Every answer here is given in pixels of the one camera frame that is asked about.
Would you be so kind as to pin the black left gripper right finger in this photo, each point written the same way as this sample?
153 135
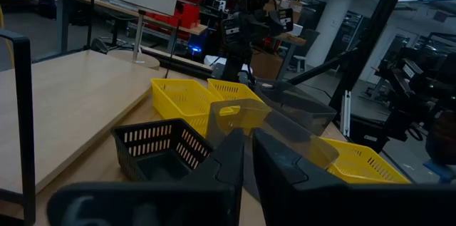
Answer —
320 204

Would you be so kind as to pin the brown cardboard box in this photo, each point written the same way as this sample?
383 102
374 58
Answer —
267 65

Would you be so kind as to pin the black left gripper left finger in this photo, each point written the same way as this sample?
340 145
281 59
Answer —
160 204

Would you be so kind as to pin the white building column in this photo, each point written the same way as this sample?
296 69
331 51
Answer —
331 23

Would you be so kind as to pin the red storage bin stack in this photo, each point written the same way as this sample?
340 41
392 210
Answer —
187 15

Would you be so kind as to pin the small wooden desk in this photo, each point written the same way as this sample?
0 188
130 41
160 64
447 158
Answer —
290 38

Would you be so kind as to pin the white aluminium bracket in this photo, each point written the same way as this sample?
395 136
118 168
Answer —
345 115

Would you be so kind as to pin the other-station black robot arm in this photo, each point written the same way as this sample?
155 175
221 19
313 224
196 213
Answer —
406 76

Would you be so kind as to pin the yellow slotted plastic basket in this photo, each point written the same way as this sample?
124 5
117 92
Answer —
231 90
178 101
363 165

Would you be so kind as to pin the blue-lit device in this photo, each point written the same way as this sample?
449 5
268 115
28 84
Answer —
195 48

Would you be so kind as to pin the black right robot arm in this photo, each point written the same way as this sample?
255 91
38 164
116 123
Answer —
235 62

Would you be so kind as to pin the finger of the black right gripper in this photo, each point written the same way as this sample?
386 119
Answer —
254 30
273 26

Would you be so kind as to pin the black slotted plastic basket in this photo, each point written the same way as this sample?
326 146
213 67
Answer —
156 140

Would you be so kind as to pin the white stool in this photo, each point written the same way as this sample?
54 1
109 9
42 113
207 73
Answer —
299 59

